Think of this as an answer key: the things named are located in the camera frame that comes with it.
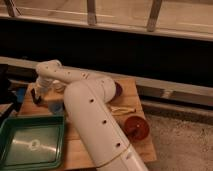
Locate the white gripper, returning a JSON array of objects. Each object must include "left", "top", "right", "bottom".
[{"left": 33, "top": 77, "right": 53, "bottom": 99}]

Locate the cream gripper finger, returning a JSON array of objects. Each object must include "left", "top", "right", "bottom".
[{"left": 109, "top": 106, "right": 136, "bottom": 116}]

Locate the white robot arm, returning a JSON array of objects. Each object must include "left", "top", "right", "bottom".
[{"left": 36, "top": 60, "right": 148, "bottom": 171}]

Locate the purple bowl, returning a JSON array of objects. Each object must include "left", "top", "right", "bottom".
[{"left": 113, "top": 82, "right": 123, "bottom": 100}]

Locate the white paper cup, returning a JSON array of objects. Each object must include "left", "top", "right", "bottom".
[{"left": 53, "top": 80, "right": 65, "bottom": 93}]

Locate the blue round sponge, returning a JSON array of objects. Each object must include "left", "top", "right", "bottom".
[{"left": 48, "top": 102, "right": 64, "bottom": 115}]

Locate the red bowl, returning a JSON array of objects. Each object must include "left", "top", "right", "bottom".
[{"left": 124, "top": 116, "right": 149, "bottom": 141}]

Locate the green plastic tray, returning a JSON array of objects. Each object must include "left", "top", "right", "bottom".
[{"left": 0, "top": 115, "right": 65, "bottom": 171}]

